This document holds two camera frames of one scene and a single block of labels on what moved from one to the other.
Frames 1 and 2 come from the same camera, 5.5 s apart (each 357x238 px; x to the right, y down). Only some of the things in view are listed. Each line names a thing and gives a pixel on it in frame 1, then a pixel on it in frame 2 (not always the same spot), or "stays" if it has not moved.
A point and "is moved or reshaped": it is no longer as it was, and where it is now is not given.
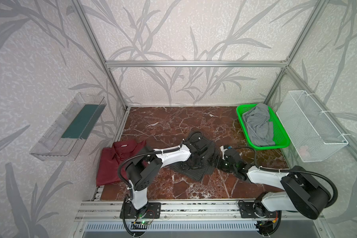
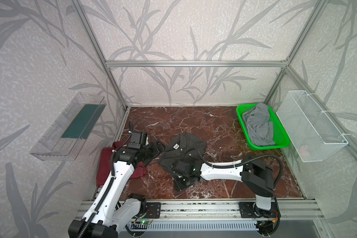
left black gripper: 198,160 to 150,150
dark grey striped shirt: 199,173 is moved or reshaped
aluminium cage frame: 285,64 stays
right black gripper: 226,155 to 180,174
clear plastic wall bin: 65,139 stays
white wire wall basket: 313,135 stays
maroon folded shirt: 110,159 stays
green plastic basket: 281,139 stays
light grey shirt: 260,129 stays
